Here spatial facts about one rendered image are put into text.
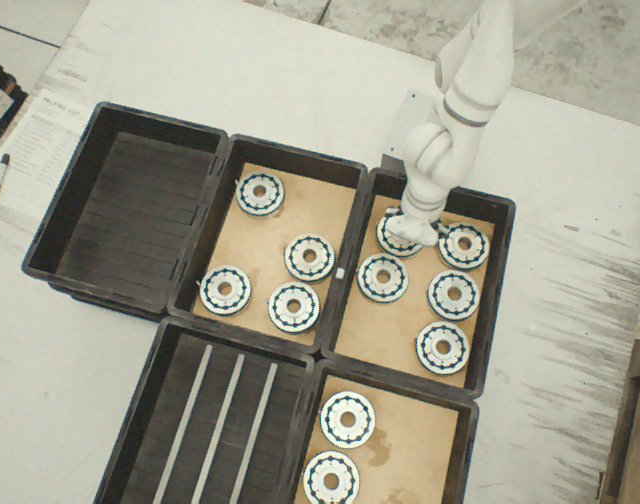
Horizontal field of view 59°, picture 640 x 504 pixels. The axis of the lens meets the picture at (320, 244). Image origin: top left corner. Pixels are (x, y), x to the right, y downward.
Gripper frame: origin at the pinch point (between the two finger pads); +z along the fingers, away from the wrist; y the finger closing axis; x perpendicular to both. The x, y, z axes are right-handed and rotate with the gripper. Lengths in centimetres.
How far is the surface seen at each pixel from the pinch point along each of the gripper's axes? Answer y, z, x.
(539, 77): -23, 85, -123
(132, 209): 59, 5, 14
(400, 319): -3.7, 7.0, 15.2
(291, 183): 28.8, 5.3, -4.3
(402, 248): 1.0, 3.4, 1.9
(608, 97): -51, 86, -124
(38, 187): 90, 17, 14
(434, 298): -8.5, 3.9, 9.4
